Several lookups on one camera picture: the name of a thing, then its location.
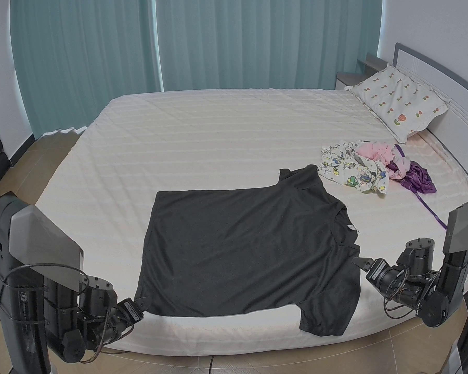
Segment pink garment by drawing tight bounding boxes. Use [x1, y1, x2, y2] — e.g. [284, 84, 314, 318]
[354, 141, 411, 181]

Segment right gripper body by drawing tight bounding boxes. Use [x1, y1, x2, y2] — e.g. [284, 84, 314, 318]
[365, 259, 403, 293]

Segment black T-shirt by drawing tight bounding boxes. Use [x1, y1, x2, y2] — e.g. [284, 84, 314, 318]
[134, 165, 361, 337]

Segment white printed garment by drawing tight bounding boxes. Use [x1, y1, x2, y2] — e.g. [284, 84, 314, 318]
[318, 139, 391, 198]

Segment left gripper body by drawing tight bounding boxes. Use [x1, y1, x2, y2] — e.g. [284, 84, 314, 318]
[116, 298, 146, 325]

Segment bed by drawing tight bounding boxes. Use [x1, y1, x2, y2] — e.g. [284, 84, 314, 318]
[35, 42, 468, 355]

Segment purple garment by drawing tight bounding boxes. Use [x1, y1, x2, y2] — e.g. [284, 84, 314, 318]
[386, 143, 449, 231]

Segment white printed pillow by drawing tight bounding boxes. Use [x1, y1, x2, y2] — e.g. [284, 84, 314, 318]
[345, 64, 450, 144]

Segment grey bedside table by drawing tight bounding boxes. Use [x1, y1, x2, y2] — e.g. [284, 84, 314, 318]
[335, 52, 388, 90]

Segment blue-green curtain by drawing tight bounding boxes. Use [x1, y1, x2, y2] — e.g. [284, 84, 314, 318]
[10, 0, 164, 141]
[155, 0, 386, 92]

